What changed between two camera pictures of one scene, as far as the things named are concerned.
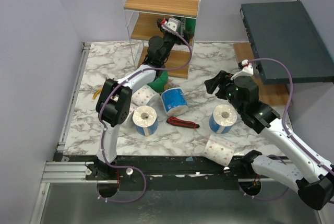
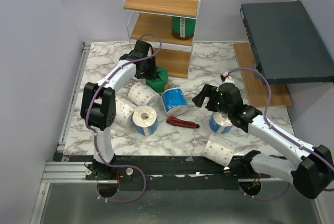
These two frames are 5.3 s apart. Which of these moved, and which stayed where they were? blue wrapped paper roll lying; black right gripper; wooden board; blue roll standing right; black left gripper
Moved: black left gripper; black right gripper
Stayed: blue wrapped paper roll lying; blue roll standing right; wooden board
